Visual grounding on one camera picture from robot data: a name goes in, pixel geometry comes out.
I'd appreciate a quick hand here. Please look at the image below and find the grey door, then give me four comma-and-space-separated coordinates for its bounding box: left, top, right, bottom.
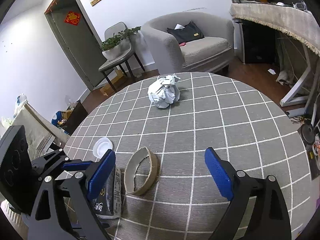
44, 0, 106, 91

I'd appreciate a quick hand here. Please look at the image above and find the black printed snack wrapper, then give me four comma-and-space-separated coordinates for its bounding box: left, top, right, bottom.
91, 166, 122, 220

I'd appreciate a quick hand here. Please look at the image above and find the cardboard box on floor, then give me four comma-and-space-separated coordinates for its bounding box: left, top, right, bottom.
100, 69, 127, 96

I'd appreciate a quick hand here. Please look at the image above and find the black handbag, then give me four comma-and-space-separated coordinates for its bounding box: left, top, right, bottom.
167, 21, 204, 44

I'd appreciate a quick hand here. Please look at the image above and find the beige patterned tablecloth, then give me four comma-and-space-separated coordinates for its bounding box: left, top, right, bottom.
12, 103, 70, 160

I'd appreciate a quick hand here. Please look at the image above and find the grey dining chair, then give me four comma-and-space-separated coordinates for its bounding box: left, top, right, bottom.
98, 22, 145, 92

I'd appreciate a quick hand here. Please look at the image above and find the grey checked round tablecloth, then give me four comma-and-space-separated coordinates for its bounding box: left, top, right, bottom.
65, 73, 314, 239

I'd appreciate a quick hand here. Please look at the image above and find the beige fringed desk cloth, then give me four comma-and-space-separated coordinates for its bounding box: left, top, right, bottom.
229, 3, 319, 55

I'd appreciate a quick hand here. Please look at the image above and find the red fu door sticker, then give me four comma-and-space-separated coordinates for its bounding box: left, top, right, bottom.
64, 11, 81, 26

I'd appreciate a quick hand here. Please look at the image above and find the white plastic lid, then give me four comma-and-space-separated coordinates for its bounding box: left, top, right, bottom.
93, 137, 113, 159

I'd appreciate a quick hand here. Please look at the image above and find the grey armchair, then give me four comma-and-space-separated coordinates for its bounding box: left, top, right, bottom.
141, 11, 234, 75

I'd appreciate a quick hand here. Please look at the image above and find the white paper ball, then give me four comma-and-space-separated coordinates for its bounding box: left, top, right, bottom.
148, 75, 181, 109

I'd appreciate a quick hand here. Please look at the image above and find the potted green plant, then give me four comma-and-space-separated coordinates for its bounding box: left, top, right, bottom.
100, 26, 141, 61

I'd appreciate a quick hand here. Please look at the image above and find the brown cardboard tape ring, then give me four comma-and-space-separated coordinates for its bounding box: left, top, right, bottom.
124, 146, 160, 197

